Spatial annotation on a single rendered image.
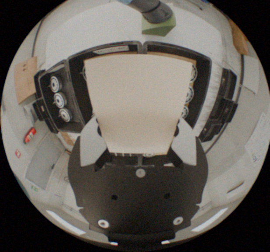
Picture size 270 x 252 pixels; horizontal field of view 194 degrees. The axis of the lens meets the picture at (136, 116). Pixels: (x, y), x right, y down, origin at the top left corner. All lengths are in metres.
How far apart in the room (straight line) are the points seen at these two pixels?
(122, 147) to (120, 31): 0.57
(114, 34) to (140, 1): 0.29
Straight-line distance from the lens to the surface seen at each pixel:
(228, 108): 1.67
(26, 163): 3.19
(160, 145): 0.15
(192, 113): 0.48
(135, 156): 0.77
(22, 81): 2.84
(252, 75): 3.18
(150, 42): 0.29
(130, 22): 0.60
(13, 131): 2.93
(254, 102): 3.14
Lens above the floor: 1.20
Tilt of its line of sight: 58 degrees down
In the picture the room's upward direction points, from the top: 180 degrees counter-clockwise
